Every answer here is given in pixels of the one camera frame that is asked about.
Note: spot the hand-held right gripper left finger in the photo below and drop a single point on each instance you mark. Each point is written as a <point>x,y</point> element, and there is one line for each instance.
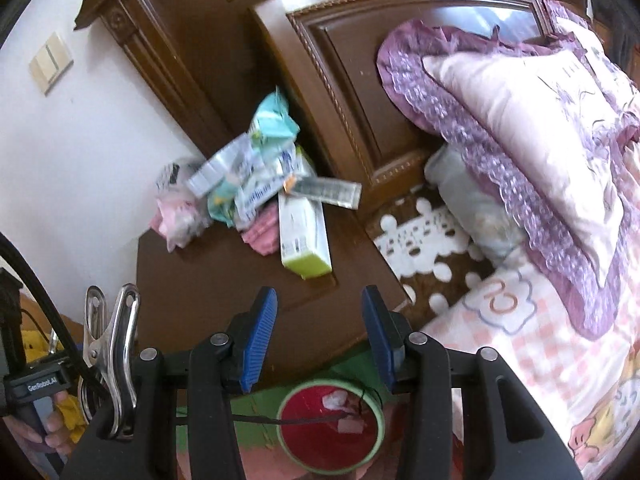
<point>260,340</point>

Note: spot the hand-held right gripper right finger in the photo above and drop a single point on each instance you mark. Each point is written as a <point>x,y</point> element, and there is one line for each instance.
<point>380,340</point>

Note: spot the pink printed paper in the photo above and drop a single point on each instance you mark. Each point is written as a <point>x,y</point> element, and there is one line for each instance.
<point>262,235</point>

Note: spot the red bin with green rim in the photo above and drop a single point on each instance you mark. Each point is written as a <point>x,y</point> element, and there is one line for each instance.
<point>310,440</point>

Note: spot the teal wipes packet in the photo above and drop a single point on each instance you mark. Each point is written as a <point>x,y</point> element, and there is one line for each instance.
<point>272,120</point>

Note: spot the person's left hand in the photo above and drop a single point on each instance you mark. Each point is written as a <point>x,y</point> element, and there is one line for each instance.
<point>59,425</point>

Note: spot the yellow towel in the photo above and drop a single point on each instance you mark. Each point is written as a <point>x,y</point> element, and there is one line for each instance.
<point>73,417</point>

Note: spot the green foam mat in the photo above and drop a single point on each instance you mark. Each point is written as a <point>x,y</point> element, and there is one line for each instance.
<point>265,402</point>

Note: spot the white paper scrap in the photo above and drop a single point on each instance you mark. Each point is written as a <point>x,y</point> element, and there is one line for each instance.
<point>350,426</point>
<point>334,402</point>

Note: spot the metal spring clip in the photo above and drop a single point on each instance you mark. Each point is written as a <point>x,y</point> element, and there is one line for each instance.
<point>120,360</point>

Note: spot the white box with green end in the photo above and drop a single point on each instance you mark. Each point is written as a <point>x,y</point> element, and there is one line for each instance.
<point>300,230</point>

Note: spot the clear crumpled plastic bag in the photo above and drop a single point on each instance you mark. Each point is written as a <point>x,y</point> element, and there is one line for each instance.
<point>180,215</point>

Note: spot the white plastic bag blue print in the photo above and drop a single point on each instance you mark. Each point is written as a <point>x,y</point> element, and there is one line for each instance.
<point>260,190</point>

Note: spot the silver foil blister strip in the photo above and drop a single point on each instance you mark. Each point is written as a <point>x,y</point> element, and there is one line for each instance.
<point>325,191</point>

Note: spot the pale grey pillow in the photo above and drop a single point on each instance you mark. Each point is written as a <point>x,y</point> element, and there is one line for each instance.
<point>465,200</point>

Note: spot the pink checked cartoon quilt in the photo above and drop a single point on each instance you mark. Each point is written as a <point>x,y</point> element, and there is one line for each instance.
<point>550,385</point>

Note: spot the white ribbed plastic tray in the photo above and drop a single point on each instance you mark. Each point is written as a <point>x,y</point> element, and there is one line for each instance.
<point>225,165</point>

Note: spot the purple frilled pillow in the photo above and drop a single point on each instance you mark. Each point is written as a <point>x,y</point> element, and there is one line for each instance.
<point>525,125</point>
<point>575,30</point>

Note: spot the beige light switch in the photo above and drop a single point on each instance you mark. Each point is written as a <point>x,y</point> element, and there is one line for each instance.
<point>50,62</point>

